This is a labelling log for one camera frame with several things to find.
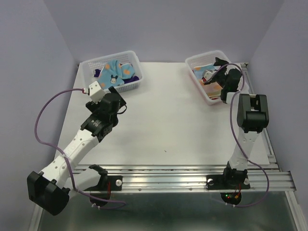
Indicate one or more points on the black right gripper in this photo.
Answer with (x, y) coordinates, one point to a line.
(220, 62)

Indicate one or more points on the white empty plastic basket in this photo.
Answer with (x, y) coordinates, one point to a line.
(208, 58)

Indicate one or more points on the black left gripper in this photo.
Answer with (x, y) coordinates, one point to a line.
(93, 107)

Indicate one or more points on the purple towel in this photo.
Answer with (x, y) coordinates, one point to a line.
(129, 80)

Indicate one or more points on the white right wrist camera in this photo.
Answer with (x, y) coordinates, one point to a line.
(207, 75)

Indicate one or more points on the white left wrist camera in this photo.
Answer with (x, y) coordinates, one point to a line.
(96, 93)

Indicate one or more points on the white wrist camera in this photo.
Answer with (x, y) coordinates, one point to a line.
(96, 93)
(207, 75)

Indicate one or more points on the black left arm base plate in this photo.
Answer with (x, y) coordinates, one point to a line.
(107, 183)

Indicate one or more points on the aluminium rail frame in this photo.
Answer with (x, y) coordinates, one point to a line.
(192, 178)

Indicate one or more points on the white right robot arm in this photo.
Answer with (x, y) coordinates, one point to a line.
(252, 117)

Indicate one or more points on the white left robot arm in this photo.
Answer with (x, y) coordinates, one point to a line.
(55, 185)

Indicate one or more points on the blue dotted cartoon towel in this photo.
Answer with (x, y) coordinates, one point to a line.
(113, 74)

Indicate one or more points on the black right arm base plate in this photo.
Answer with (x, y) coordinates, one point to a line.
(219, 182)

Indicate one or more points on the orange dotted cartoon towel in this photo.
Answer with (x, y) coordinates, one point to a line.
(212, 90)

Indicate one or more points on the white basket with towels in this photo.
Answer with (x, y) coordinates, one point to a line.
(86, 69)

